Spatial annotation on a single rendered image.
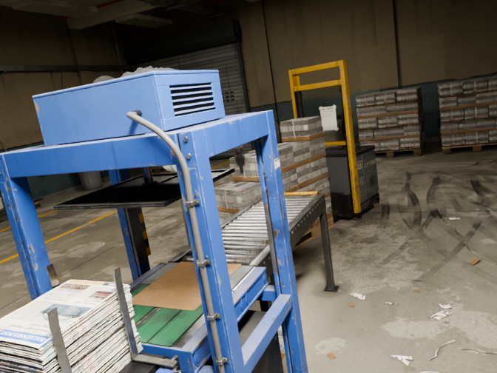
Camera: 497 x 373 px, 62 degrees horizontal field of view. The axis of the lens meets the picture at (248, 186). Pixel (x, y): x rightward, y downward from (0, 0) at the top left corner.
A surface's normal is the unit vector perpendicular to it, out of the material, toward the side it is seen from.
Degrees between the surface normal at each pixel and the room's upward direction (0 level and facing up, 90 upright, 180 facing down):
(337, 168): 90
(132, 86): 90
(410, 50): 90
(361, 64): 90
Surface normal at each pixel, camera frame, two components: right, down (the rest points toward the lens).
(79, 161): -0.41, 0.25
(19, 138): 0.90, -0.04
